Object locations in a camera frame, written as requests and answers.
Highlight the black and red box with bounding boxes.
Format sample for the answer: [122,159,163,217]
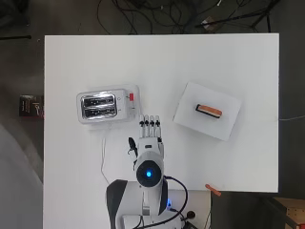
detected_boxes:
[18,94,45,118]

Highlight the black rod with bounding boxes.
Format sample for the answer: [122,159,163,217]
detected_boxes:
[0,34,32,41]

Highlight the black block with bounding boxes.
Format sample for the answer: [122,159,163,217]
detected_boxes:
[194,103,223,119]

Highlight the black floor cables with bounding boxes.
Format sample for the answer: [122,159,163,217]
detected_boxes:
[96,0,204,35]

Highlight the bread slice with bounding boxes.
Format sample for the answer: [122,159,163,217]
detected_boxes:
[198,104,223,117]

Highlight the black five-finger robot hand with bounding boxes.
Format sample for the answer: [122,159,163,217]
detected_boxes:
[128,114,166,160]

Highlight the white toaster cord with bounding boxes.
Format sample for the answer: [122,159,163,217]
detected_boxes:
[100,123,114,186]

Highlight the steel toaster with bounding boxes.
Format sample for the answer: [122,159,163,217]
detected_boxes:
[75,89,139,124]

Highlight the thin white cable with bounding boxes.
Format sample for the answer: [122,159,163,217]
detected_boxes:
[279,114,305,122]

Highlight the orange clamp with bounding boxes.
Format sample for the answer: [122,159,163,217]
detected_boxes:
[204,183,222,197]

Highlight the wooden crate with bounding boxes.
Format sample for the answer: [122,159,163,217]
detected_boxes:
[273,197,305,229]

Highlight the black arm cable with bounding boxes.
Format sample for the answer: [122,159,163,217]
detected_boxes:
[132,175,190,229]

